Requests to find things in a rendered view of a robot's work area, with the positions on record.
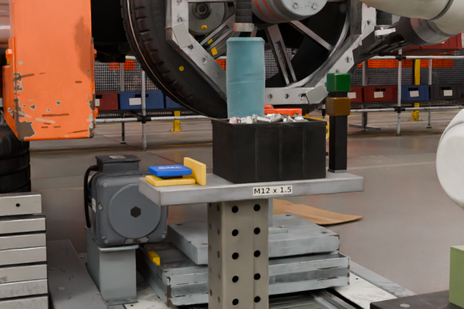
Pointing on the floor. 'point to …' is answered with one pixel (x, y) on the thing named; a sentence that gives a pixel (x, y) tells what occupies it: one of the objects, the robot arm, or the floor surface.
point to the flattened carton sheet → (315, 215)
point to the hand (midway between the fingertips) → (364, 52)
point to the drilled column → (238, 254)
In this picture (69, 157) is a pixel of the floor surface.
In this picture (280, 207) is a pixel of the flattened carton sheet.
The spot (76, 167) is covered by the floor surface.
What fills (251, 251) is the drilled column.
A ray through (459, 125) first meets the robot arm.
